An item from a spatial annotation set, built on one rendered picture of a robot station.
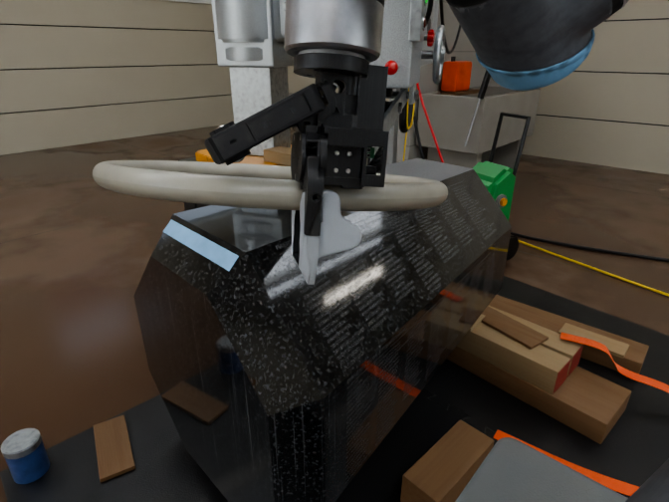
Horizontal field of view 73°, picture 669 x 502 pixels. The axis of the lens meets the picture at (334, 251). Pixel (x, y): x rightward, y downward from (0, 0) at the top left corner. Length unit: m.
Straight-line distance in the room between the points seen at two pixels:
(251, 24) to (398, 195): 1.54
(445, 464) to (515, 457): 0.94
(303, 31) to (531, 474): 0.45
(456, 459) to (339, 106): 1.20
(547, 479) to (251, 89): 1.82
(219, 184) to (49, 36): 6.88
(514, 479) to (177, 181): 0.43
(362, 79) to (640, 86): 5.58
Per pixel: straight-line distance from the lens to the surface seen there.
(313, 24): 0.42
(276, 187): 0.44
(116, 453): 1.73
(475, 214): 1.55
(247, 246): 0.99
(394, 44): 1.18
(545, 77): 0.46
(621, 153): 6.05
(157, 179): 0.48
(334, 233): 0.43
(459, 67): 4.51
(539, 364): 1.79
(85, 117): 7.41
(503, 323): 1.94
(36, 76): 7.21
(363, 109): 0.45
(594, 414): 1.82
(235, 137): 0.42
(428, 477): 1.42
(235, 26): 1.98
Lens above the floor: 1.21
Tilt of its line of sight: 24 degrees down
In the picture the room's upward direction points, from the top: straight up
